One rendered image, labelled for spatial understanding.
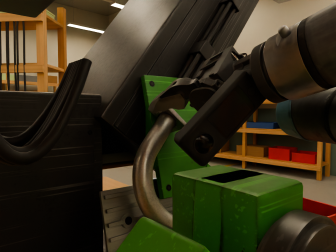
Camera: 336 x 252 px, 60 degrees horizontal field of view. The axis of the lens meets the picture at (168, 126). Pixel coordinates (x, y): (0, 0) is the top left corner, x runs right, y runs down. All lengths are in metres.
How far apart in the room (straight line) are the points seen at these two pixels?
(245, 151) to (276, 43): 5.97
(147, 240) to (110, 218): 0.29
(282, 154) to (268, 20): 2.87
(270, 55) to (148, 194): 0.24
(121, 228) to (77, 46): 10.19
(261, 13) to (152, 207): 6.72
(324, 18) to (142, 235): 0.24
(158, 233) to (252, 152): 6.11
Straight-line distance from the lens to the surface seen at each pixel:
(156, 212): 0.43
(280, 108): 0.45
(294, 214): 0.17
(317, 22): 0.31
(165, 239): 0.16
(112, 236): 0.46
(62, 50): 3.39
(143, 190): 0.42
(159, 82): 0.52
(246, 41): 7.06
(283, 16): 6.78
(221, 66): 0.38
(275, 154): 5.99
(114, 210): 0.45
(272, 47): 0.32
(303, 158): 5.79
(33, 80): 9.20
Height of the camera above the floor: 1.21
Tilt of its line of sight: 3 degrees down
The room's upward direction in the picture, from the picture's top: straight up
